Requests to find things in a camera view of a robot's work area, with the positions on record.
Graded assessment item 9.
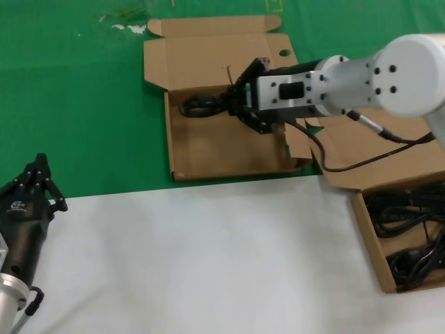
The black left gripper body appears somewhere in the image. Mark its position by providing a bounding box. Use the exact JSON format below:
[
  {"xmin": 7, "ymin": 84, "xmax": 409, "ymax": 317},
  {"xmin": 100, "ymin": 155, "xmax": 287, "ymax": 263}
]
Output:
[{"xmin": 0, "ymin": 180, "xmax": 56, "ymax": 285}]

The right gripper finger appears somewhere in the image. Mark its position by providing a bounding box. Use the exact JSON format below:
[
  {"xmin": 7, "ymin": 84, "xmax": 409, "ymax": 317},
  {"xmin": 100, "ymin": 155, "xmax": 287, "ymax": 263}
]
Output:
[
  {"xmin": 231, "ymin": 57, "xmax": 271, "ymax": 88},
  {"xmin": 231, "ymin": 109, "xmax": 273, "ymax": 136}
]

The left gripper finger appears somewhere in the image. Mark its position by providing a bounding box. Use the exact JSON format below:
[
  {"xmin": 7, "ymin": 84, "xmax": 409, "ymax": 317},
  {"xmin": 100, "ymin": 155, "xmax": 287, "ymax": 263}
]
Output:
[
  {"xmin": 13, "ymin": 152, "xmax": 48, "ymax": 189},
  {"xmin": 42, "ymin": 175, "xmax": 69, "ymax": 213}
]

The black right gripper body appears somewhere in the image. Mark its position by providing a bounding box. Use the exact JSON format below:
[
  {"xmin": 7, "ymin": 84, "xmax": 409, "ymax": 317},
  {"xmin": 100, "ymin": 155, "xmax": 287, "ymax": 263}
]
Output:
[{"xmin": 225, "ymin": 58, "xmax": 330, "ymax": 116}]

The black power cord with plug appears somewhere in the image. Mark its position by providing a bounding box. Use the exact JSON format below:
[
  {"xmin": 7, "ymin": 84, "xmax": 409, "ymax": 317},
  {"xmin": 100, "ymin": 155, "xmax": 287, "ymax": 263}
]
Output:
[{"xmin": 179, "ymin": 65, "xmax": 234, "ymax": 120}]

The open brown cardboard box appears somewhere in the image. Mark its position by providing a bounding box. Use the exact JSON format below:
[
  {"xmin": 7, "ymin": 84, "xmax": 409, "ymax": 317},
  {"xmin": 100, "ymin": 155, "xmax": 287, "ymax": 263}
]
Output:
[
  {"xmin": 143, "ymin": 15, "xmax": 314, "ymax": 182},
  {"xmin": 305, "ymin": 114, "xmax": 445, "ymax": 294}
]

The green table cloth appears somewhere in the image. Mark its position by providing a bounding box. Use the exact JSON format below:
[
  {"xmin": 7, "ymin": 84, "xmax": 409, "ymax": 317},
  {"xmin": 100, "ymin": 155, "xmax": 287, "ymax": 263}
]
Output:
[{"xmin": 0, "ymin": 0, "xmax": 445, "ymax": 199}]

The clear plastic bag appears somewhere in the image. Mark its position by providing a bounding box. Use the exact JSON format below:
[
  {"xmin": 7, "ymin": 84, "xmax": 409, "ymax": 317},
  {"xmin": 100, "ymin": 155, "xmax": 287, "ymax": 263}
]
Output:
[{"xmin": 99, "ymin": 3, "xmax": 149, "ymax": 35}]

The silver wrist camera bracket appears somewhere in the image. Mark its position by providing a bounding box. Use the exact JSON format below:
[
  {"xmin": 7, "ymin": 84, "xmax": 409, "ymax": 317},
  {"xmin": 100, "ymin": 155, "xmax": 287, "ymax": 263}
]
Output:
[{"xmin": 245, "ymin": 71, "xmax": 326, "ymax": 118}]

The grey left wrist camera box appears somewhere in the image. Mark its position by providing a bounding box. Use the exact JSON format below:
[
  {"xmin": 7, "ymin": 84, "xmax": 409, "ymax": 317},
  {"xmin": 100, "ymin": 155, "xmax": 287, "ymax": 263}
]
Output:
[{"xmin": 0, "ymin": 233, "xmax": 8, "ymax": 271}]

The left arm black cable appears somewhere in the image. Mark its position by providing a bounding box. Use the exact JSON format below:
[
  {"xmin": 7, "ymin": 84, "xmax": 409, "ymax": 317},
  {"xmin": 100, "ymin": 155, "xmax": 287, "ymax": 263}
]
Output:
[{"xmin": 8, "ymin": 285, "xmax": 45, "ymax": 334}]

